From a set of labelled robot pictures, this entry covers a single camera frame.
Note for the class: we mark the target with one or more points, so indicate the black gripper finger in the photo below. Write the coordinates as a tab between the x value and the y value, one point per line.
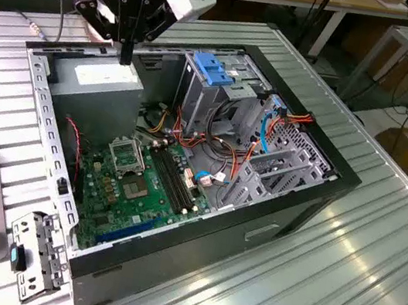
160	18
95	5

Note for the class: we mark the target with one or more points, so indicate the grey metal disk bay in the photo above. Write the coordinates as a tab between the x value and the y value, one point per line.
314	175

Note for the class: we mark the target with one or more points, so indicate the blue plastic drive latch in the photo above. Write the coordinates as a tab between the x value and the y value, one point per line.
212	69

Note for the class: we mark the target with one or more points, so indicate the grey optical drive cage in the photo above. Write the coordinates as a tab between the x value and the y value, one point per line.
197	100

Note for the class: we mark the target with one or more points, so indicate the grey power supply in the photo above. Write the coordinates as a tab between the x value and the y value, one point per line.
93	110

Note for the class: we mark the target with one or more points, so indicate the black case fan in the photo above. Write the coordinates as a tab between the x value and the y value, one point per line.
69	149

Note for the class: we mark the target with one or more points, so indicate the black RAM slot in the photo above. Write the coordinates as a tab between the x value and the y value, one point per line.
171	179
182	176
166	180
177	178

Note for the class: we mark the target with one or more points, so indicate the CPU socket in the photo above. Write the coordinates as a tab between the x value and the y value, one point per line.
135	190

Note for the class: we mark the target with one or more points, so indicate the green motherboard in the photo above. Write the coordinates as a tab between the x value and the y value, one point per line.
146	217

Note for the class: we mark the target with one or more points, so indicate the blue expansion slot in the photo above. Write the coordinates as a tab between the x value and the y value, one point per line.
124	230

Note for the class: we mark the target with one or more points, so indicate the brown cardboard box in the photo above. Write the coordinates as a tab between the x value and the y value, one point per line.
397	71

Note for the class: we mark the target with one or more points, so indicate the black PC case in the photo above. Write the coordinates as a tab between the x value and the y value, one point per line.
190	260

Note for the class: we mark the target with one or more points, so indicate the metal slot bracket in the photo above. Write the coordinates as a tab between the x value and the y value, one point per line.
27	238

